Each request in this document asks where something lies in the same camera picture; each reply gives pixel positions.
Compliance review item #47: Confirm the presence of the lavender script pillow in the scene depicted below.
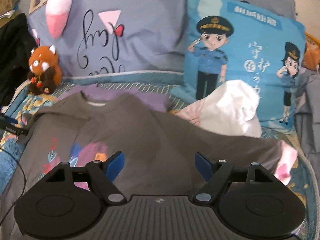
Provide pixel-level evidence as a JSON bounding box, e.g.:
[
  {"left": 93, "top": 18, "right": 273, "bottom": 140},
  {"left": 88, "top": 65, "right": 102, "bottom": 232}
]
[{"left": 28, "top": 0, "right": 296, "bottom": 76}]

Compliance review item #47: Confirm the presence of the purple garment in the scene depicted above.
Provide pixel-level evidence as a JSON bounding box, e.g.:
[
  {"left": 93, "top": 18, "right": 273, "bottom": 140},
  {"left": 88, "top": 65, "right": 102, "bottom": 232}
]
[{"left": 56, "top": 84, "right": 172, "bottom": 112}]

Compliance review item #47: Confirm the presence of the blue quilted bedspread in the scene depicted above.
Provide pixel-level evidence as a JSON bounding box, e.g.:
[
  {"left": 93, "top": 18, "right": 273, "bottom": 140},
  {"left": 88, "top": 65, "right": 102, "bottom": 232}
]
[{"left": 1, "top": 71, "right": 319, "bottom": 239}]

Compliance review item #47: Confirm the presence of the white pink garment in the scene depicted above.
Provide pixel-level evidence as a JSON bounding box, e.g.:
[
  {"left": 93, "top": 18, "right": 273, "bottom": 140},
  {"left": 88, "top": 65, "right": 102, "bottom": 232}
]
[{"left": 175, "top": 80, "right": 262, "bottom": 138}]

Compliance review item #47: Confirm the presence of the grey floral sweatshirt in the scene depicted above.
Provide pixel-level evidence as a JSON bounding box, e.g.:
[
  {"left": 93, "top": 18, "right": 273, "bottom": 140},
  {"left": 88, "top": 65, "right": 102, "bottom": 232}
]
[{"left": 1, "top": 93, "right": 297, "bottom": 239}]

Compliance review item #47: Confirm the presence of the black cable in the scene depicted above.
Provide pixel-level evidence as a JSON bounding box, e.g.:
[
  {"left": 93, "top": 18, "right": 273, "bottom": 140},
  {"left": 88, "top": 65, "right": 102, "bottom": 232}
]
[{"left": 0, "top": 112, "right": 33, "bottom": 227}]

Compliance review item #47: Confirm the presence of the grey clothing at right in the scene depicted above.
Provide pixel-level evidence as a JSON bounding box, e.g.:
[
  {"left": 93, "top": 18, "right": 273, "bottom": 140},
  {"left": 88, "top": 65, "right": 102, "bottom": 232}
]
[{"left": 295, "top": 68, "right": 319, "bottom": 180}]

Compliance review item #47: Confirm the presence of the black garment pile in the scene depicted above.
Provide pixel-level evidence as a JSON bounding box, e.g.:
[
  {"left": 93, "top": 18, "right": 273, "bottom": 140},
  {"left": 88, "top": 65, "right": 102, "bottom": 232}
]
[{"left": 1, "top": 14, "right": 37, "bottom": 107}]

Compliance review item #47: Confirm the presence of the red panda plush toy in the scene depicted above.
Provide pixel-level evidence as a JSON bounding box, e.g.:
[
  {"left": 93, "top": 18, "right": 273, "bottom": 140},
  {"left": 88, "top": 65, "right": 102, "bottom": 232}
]
[{"left": 27, "top": 45, "right": 62, "bottom": 95}]

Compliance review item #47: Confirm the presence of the blue cartoon police pillow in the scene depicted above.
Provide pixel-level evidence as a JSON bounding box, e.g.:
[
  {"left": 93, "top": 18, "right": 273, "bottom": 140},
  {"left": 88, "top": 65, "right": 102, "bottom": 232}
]
[{"left": 172, "top": 0, "right": 305, "bottom": 133}]

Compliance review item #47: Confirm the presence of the pink white plush ear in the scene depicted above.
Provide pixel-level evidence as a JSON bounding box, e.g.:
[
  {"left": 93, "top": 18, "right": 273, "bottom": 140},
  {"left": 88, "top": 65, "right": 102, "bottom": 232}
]
[{"left": 46, "top": 0, "right": 72, "bottom": 39}]

